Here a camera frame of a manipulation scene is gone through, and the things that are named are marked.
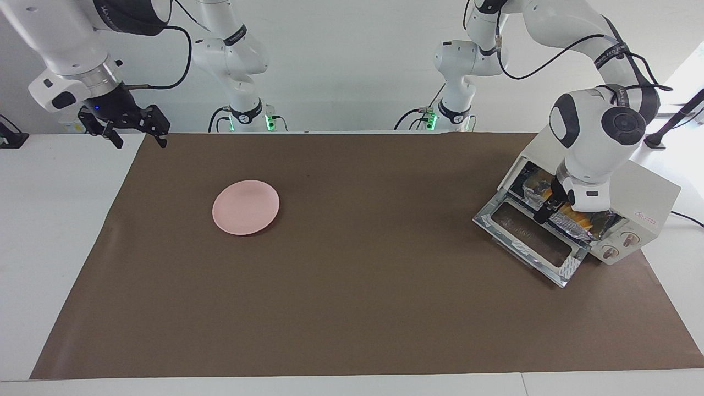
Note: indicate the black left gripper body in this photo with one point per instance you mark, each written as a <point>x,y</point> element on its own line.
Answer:
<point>561,191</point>

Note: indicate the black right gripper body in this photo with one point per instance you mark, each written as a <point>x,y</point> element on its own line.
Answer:
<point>118,107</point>

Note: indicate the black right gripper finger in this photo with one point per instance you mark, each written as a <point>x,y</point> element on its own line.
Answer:
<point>160,137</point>
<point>116,138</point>

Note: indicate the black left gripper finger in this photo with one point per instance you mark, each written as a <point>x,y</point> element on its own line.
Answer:
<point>546,212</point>

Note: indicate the silver foil baking tray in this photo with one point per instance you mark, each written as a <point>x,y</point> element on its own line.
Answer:
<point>566,224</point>

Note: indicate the yellow sliced bread loaf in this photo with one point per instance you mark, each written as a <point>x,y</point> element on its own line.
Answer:
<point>581,220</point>

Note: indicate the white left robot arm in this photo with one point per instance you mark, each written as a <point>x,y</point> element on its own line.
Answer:
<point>594,132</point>

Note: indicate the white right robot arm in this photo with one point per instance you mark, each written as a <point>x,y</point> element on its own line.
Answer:
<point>231,55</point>

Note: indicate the glass oven door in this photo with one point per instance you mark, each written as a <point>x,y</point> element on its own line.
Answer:
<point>522,252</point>

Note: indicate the cream oven knob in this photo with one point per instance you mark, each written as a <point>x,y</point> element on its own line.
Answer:
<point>609,252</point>
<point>630,240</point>

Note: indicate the cream toaster oven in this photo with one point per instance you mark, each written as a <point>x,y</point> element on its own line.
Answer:
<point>643,192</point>

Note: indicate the black clamp stand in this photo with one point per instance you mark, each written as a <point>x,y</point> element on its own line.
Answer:
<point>11,138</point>

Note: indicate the pink round plate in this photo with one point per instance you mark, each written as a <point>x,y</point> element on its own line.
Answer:
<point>245,208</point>

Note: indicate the black tripod stand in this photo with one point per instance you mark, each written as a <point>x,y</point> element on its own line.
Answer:
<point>668,125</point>

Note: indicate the brown table mat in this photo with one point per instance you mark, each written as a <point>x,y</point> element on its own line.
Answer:
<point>330,308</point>

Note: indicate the white wall socket box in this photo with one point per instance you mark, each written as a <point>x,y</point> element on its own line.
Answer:
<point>67,127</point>

